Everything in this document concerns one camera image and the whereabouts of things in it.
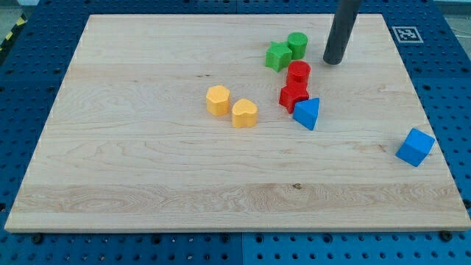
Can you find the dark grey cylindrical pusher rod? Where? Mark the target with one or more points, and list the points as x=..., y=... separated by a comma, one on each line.
x=340, y=31

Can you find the green cylinder block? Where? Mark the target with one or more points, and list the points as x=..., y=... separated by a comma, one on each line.
x=297, y=42

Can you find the white fiducial marker tag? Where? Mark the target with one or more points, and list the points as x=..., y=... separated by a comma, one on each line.
x=407, y=34

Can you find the red cylinder block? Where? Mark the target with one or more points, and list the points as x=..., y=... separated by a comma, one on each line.
x=298, y=71

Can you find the green star block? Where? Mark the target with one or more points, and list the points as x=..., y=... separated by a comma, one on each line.
x=278, y=56

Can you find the red star block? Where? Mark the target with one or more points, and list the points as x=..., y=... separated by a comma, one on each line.
x=293, y=93

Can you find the blue triangle block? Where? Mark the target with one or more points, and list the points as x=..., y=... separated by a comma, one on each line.
x=306, y=112

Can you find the yellow heart block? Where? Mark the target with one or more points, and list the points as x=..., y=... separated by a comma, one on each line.
x=244, y=114

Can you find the blue cube block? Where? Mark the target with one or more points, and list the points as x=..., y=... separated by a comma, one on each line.
x=415, y=147

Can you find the yellow hexagon block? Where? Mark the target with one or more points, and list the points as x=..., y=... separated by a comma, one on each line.
x=218, y=100

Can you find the light wooden board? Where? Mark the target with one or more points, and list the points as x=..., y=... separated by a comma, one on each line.
x=129, y=146

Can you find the yellow black hazard tape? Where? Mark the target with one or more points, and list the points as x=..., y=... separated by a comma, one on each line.
x=13, y=34

